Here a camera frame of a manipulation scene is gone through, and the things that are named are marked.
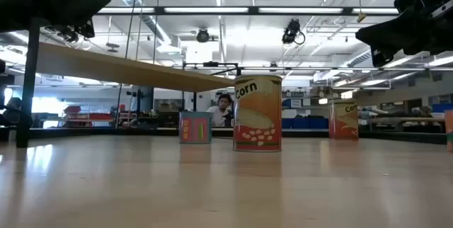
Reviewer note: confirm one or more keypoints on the red cart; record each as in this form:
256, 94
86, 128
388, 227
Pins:
88, 116

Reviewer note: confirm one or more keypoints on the black camera cluster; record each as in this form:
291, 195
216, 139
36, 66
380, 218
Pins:
67, 35

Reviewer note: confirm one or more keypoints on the round black ceiling camera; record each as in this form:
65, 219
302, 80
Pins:
202, 35

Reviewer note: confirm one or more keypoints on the wooden background table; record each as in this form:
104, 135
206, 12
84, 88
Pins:
407, 119

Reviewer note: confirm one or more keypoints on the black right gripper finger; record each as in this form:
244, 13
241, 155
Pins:
393, 33
380, 57

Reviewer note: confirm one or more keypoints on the orange corn can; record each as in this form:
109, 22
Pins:
343, 120
257, 114

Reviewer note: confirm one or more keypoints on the colourful small box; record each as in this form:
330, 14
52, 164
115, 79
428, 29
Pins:
195, 127

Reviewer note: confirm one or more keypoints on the blue box with white label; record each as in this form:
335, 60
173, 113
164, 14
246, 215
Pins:
292, 103

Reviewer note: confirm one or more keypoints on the black overhead camera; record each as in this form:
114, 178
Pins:
292, 31

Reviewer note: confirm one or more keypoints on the person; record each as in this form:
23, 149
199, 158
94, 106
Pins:
13, 111
219, 113

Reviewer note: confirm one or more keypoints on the black table frame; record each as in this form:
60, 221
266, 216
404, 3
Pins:
106, 133

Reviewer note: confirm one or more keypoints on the orange can with green band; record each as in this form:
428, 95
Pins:
449, 129

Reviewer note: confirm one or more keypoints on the blue storage bin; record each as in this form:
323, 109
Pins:
319, 122
301, 122
287, 123

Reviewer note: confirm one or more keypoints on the black overhead crossbar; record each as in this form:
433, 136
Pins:
253, 10

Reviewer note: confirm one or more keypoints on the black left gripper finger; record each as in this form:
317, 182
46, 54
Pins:
81, 5
85, 29

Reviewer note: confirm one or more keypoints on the black background rig frame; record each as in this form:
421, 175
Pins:
318, 68

